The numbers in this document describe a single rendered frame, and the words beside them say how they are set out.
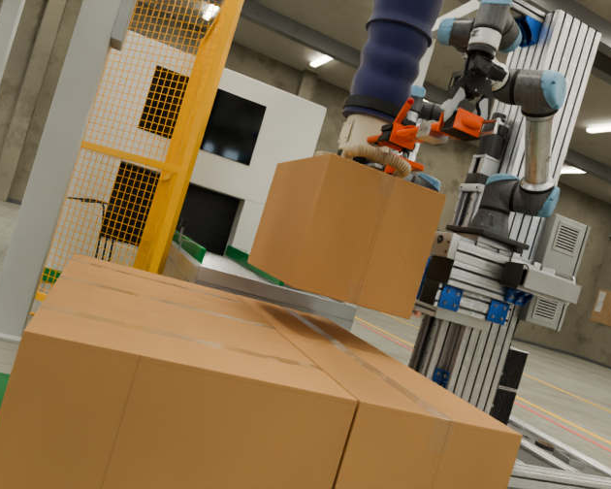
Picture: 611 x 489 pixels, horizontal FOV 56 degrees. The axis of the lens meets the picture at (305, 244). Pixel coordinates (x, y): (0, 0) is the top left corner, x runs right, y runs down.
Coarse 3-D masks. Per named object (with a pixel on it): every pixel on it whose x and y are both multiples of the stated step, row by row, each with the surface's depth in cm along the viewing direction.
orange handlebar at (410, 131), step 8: (464, 120) 139; (472, 120) 138; (408, 128) 165; (416, 128) 160; (432, 128) 153; (376, 136) 185; (400, 136) 171; (408, 136) 166; (408, 160) 210; (416, 168) 212
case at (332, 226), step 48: (288, 192) 194; (336, 192) 165; (384, 192) 170; (432, 192) 175; (288, 240) 179; (336, 240) 167; (384, 240) 171; (432, 240) 176; (336, 288) 168; (384, 288) 173
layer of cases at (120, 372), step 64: (64, 320) 103; (128, 320) 118; (192, 320) 140; (256, 320) 171; (320, 320) 219; (64, 384) 92; (128, 384) 95; (192, 384) 99; (256, 384) 102; (320, 384) 112; (384, 384) 132; (0, 448) 90; (64, 448) 93; (128, 448) 96; (192, 448) 100; (256, 448) 103; (320, 448) 107; (384, 448) 112; (448, 448) 116; (512, 448) 121
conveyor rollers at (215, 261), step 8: (208, 256) 391; (216, 256) 421; (224, 256) 450; (208, 264) 321; (216, 264) 340; (224, 264) 360; (232, 264) 388; (240, 264) 409; (232, 272) 324; (240, 272) 335; (248, 272) 356; (264, 280) 330
